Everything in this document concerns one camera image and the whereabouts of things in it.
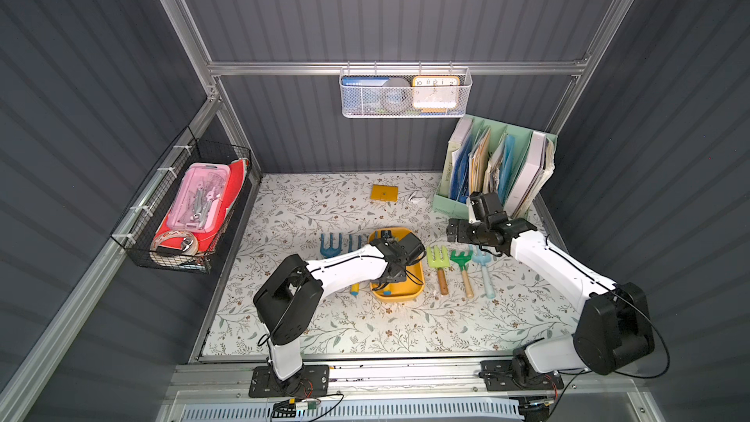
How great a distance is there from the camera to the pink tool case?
0.70 metres

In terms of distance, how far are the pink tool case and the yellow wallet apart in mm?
541

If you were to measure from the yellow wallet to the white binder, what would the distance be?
0.42 metres

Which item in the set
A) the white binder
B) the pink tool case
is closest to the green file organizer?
the white binder

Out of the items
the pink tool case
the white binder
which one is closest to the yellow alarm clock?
the white binder

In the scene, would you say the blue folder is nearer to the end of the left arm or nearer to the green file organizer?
the green file organizer

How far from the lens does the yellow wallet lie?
1141mm

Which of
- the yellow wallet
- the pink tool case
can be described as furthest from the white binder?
the pink tool case

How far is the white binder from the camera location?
0.90 metres

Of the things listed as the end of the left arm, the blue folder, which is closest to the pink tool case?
the end of the left arm

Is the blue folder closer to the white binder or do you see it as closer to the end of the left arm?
the white binder

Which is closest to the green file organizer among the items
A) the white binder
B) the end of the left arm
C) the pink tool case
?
the white binder

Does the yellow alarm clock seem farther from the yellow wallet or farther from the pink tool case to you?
the pink tool case

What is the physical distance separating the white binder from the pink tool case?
892 millimetres

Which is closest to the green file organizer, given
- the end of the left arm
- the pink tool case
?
the end of the left arm
